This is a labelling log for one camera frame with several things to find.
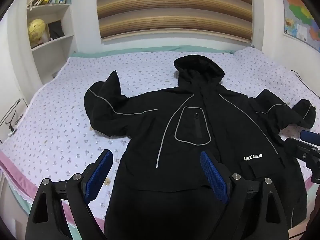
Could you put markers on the green bed sheet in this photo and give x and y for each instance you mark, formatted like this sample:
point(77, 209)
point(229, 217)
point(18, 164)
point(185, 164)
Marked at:
point(150, 50)

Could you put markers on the black hooded jacket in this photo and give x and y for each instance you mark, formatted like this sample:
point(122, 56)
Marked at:
point(175, 155)

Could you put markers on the yellow globe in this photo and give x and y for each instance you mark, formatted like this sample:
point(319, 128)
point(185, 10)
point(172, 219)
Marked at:
point(36, 31)

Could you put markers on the floral quilted bed cover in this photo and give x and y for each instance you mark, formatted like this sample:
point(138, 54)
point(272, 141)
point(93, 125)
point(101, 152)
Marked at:
point(62, 130)

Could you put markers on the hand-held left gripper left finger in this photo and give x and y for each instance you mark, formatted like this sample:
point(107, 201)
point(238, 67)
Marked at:
point(98, 175)

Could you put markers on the colourful wall map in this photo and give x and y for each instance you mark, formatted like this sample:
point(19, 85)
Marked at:
point(300, 15)

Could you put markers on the black box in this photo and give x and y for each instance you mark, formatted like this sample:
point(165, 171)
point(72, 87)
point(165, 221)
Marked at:
point(56, 28)

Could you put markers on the white bag with black drawing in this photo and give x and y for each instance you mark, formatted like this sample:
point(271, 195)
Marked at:
point(12, 122)

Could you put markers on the white bookshelf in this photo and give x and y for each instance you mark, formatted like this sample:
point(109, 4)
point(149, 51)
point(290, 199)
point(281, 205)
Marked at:
point(58, 10)

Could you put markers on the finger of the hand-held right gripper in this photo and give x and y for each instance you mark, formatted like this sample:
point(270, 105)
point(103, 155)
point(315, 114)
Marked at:
point(310, 136)

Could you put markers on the brown striped window blind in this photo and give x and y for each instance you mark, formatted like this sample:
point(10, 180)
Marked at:
point(172, 7)

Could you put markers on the pink bed skirt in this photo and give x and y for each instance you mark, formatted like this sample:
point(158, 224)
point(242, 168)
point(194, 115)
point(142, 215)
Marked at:
point(22, 177)

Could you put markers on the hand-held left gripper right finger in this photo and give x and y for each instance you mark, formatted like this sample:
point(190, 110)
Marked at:
point(215, 177)

